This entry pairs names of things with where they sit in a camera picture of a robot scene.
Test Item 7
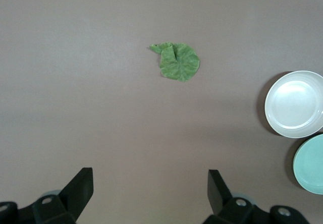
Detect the beige plate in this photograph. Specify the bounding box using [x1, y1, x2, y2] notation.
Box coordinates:
[264, 70, 323, 138]

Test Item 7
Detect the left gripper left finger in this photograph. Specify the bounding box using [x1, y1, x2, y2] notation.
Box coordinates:
[0, 167, 94, 224]

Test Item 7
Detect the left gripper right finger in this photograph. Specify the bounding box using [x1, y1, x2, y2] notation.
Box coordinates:
[207, 169, 310, 224]

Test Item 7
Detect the green lettuce leaf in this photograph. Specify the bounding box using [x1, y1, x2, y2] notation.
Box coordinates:
[148, 41, 201, 83]

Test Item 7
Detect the green plate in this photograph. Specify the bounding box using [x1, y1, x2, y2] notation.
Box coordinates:
[294, 134, 323, 196]

